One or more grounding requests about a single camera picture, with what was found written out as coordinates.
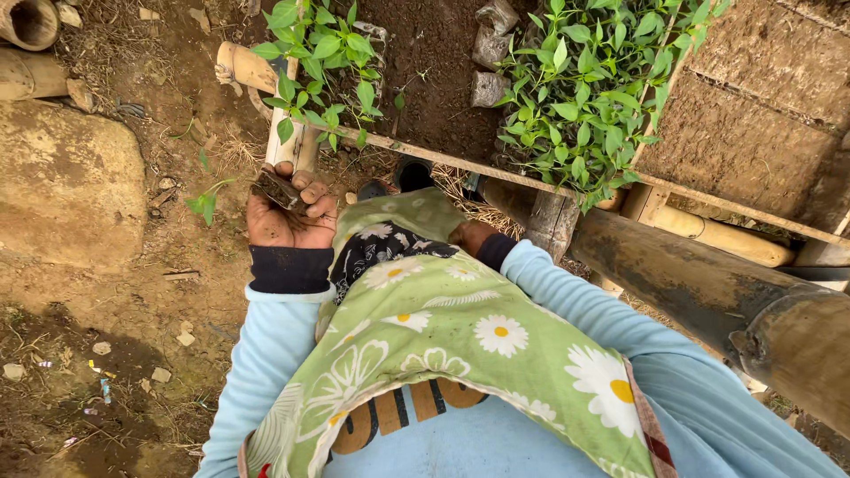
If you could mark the person's left hand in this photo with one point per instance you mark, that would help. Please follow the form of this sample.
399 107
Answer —
279 226

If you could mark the person's right hand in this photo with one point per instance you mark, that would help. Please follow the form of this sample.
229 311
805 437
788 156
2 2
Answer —
470 236

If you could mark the green seedling with soil plug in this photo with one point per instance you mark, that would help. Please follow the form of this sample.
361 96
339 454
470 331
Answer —
280 190

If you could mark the black rubber boot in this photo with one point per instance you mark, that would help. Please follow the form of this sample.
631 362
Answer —
414 176
372 191

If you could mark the black floral patterned cloth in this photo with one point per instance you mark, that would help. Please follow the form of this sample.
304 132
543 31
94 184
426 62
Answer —
375 249

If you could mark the green floral headscarf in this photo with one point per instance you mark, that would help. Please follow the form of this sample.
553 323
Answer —
451 332

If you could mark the grey soil-filled plastic bag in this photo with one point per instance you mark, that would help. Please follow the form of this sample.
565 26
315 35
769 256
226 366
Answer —
488 89
490 48
498 14

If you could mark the short yellow bamboo crosspiece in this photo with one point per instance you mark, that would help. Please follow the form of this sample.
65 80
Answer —
244 66

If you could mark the cluster of small green seedlings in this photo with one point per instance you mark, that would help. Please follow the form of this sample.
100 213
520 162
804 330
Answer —
325 60

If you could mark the dense bed of green seedlings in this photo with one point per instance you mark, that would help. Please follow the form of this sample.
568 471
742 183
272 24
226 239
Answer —
584 99

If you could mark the light blue printed sweater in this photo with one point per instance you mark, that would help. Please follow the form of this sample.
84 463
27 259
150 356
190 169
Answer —
491 445

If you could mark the large tan boulder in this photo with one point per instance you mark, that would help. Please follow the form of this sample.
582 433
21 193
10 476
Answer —
66 186

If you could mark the thick dark bamboo pole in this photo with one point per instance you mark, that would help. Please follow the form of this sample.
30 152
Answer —
717 292

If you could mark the yellow bamboo pole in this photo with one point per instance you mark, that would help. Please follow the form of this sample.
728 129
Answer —
724 236

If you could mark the weathered bamboo pole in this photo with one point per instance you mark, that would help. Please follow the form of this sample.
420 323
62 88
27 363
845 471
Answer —
30 74

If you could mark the framed bare soil bed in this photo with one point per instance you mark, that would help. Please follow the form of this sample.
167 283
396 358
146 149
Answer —
757 113

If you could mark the hollow bamboo pole end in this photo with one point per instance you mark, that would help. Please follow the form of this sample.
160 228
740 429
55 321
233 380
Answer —
30 23

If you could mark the pale bamboo post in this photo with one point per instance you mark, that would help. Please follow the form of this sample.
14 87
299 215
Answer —
292 149

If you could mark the dark bamboo support post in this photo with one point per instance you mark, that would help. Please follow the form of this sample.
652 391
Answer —
552 222

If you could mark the thin bamboo frame slat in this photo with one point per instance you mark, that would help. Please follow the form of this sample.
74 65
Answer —
438 158

